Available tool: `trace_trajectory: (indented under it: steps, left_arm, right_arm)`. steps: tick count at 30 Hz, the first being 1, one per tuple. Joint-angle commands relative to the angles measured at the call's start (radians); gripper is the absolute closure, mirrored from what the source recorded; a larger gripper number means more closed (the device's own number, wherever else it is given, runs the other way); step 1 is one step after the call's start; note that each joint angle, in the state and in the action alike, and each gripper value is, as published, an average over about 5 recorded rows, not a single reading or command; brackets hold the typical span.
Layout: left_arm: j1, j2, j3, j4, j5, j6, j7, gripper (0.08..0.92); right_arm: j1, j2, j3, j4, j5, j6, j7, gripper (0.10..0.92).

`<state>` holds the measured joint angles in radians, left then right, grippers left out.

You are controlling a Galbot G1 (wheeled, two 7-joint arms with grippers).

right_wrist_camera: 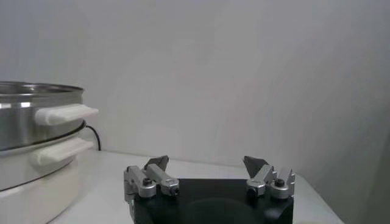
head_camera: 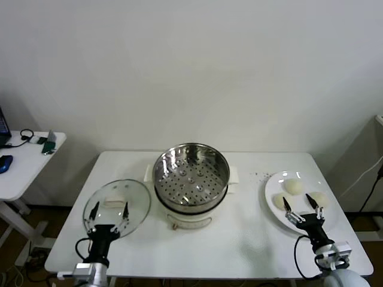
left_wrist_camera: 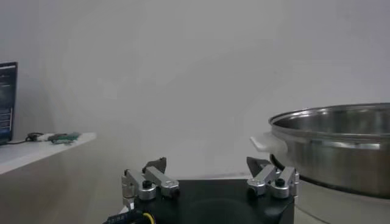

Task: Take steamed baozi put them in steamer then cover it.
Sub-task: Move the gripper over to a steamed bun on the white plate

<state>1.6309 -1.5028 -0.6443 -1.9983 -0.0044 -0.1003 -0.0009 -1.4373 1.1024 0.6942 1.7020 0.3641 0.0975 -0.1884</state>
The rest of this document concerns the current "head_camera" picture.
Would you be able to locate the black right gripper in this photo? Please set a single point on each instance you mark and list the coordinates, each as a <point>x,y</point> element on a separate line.
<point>314,227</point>

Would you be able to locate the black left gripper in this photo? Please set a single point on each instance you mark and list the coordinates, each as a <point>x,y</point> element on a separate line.
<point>101,234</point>

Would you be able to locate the white steamed baozi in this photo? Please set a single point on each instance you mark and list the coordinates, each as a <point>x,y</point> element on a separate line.
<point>279,201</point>
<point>320,198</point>
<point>292,186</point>

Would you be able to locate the round glass pot lid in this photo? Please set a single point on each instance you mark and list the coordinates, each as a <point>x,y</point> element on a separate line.
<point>136,191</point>

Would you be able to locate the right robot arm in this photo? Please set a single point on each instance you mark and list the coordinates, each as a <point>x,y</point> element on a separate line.
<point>344,276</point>

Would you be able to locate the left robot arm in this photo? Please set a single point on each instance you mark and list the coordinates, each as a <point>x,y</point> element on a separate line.
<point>98,276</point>

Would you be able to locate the stainless steel steamer basket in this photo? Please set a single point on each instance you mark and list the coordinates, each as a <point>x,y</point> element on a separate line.
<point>191,179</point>

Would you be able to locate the white oval plate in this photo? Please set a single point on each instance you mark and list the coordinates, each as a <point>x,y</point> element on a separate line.
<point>302,178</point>

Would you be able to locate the scattered brown crumbs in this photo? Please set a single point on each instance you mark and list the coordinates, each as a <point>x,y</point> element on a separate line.
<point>263,174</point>

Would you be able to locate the grey floor power strip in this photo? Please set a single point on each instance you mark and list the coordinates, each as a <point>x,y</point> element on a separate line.
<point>37,254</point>

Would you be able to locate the white side table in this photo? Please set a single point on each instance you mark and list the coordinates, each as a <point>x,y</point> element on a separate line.
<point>30,173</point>

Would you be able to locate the blue computer mouse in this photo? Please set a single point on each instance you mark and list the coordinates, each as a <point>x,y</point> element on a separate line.
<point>5,163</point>

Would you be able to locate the dark laptop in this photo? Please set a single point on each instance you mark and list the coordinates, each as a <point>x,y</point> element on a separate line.
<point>3,125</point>

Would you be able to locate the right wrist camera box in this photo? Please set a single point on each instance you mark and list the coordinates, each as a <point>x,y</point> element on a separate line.
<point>343,249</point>

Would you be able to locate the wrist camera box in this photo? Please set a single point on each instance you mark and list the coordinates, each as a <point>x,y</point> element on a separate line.
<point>82,269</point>
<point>343,249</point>

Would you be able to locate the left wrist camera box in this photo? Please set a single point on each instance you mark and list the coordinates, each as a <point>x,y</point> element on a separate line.
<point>82,269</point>

